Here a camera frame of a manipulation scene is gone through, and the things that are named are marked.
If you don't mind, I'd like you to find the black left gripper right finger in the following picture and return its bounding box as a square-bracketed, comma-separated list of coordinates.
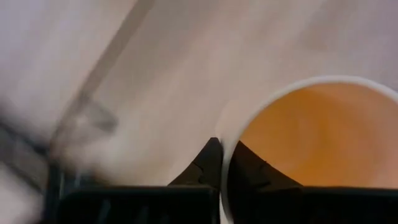
[226, 139, 398, 224]

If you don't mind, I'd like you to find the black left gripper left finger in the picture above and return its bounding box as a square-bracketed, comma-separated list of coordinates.
[58, 136, 224, 224]

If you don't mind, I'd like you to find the white mug with orange inside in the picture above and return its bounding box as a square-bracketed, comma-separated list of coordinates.
[216, 75, 398, 224]

